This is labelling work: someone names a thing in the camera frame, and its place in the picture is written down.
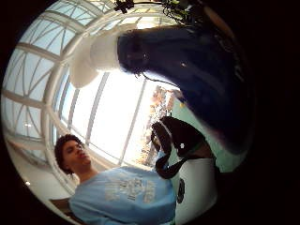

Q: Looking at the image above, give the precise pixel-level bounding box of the the person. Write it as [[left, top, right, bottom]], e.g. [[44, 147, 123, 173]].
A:
[[54, 134, 177, 225]]

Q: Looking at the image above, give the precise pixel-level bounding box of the light blue printed t-shirt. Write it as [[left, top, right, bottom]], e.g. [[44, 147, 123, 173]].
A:
[[68, 166, 177, 225]]

